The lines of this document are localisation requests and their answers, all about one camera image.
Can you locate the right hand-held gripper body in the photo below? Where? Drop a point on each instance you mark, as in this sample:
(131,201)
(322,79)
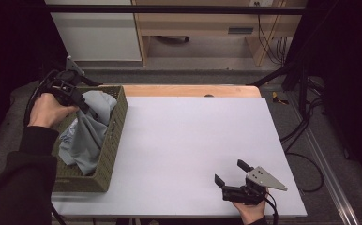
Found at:
(251,187)

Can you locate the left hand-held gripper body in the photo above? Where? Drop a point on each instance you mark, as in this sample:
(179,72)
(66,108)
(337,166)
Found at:
(64,84)

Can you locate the grey cloth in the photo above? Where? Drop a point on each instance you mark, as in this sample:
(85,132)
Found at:
(87,137)

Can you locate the olive green woven basket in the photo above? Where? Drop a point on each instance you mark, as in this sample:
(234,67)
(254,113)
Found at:
(113,140)

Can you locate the person's right hand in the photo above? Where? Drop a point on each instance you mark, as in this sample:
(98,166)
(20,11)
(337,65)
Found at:
(251,212)

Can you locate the person's left hand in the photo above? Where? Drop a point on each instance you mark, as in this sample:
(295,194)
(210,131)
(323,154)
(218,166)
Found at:
(48,110)

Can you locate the white table board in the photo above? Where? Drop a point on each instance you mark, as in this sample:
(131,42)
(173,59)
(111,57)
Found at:
(185,150)

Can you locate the white cabinet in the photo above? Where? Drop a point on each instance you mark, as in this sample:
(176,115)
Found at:
(98,34)

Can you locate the yellow and black tool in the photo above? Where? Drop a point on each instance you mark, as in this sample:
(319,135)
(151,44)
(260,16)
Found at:
(277,99)

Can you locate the black stand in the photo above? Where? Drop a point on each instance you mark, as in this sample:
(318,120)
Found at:
(294,73)

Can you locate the black horizontal bar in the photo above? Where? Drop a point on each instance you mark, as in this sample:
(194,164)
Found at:
(169,9)

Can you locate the wooden desk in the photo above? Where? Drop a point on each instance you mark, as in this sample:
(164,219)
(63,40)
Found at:
(198,25)

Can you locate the metal floor rail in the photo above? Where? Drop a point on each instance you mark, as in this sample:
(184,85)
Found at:
(327,170)

